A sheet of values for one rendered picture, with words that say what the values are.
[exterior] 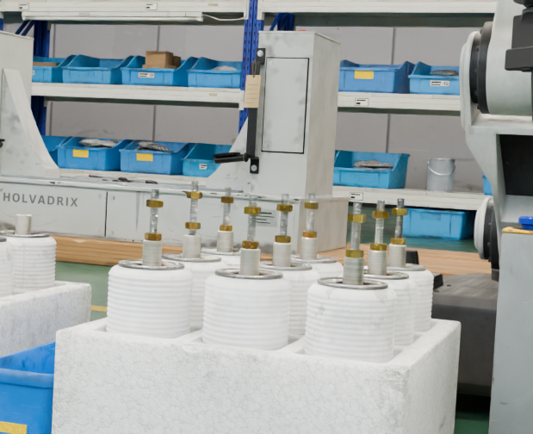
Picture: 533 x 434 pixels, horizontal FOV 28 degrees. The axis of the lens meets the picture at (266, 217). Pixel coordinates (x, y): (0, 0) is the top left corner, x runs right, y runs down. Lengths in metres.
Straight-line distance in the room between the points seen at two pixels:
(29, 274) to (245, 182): 2.12
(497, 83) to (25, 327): 0.77
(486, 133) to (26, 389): 0.82
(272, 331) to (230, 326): 0.05
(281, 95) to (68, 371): 2.34
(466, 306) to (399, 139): 8.19
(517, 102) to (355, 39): 8.37
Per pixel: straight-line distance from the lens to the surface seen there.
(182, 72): 6.60
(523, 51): 1.30
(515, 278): 1.27
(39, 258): 1.53
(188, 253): 1.31
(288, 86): 3.43
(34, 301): 1.46
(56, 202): 3.73
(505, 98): 1.63
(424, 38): 9.82
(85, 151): 6.73
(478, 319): 1.63
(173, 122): 10.58
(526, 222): 1.28
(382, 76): 6.03
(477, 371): 1.64
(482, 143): 1.69
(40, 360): 1.43
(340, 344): 1.10
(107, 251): 3.55
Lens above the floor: 0.38
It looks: 3 degrees down
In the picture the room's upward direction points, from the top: 3 degrees clockwise
